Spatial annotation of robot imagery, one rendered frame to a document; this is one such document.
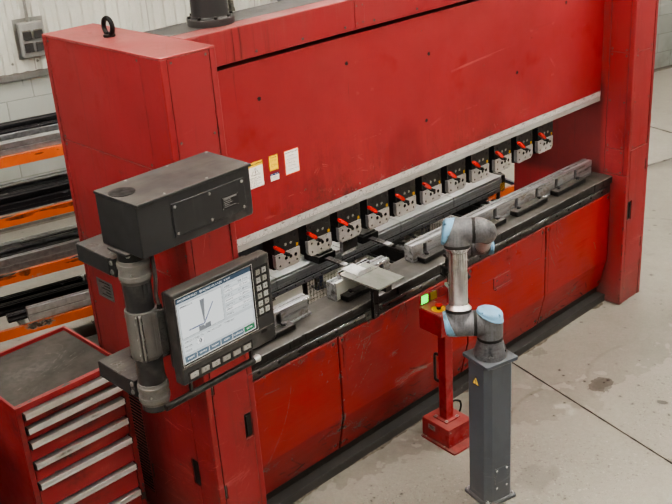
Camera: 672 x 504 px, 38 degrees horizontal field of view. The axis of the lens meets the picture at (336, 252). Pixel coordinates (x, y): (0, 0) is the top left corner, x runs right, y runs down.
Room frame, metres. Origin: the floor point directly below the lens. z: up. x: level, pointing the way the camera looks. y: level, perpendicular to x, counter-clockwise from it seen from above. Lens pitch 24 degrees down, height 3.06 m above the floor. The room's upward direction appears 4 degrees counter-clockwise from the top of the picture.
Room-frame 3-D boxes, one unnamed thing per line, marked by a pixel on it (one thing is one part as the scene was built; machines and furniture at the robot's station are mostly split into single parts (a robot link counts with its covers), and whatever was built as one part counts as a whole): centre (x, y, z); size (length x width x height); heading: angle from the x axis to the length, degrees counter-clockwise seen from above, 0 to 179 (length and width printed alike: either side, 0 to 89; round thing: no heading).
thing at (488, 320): (3.88, -0.66, 0.94); 0.13 x 0.12 x 0.14; 85
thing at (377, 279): (4.32, -0.17, 1.00); 0.26 x 0.18 x 0.01; 43
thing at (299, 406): (4.83, -0.57, 0.42); 3.00 x 0.21 x 0.83; 133
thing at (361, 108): (4.87, -0.54, 1.74); 3.00 x 0.08 x 0.80; 133
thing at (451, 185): (4.95, -0.64, 1.26); 0.15 x 0.09 x 0.17; 133
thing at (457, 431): (4.35, -0.54, 0.06); 0.25 x 0.20 x 0.12; 38
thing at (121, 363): (3.35, 0.71, 1.18); 0.40 x 0.24 x 0.07; 133
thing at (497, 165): (5.22, -0.93, 1.26); 0.15 x 0.09 x 0.17; 133
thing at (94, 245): (3.35, 0.71, 1.67); 0.40 x 0.24 x 0.07; 133
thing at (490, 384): (3.88, -0.66, 0.39); 0.18 x 0.18 x 0.77; 29
